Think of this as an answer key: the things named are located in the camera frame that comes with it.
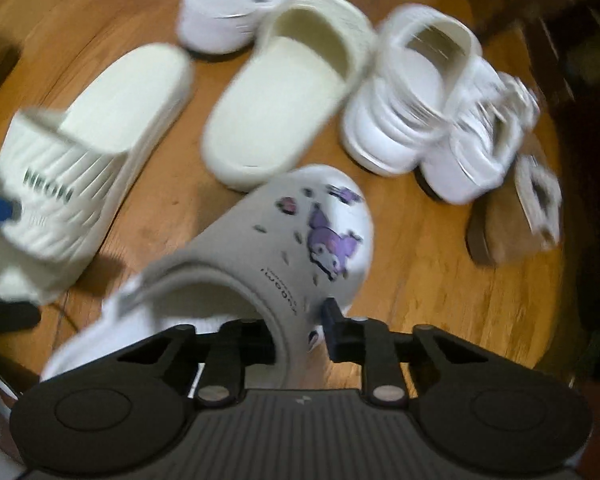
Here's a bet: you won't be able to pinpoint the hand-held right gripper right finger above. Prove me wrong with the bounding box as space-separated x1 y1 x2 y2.
321 297 486 406

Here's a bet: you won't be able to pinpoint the cream slide sandal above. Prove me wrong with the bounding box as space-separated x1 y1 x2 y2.
0 44 195 306
201 0 378 192

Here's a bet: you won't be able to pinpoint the white lace-up sneaker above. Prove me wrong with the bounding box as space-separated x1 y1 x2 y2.
415 72 541 206
179 0 338 54

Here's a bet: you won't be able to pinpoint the white clog purple charms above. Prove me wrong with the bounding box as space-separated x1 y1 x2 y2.
342 4 486 177
40 164 376 391

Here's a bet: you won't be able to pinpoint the brown fur-lined slipper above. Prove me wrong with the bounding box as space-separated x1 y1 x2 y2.
466 145 563 267

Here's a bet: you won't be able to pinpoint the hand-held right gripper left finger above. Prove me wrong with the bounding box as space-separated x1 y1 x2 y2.
116 317 276 404

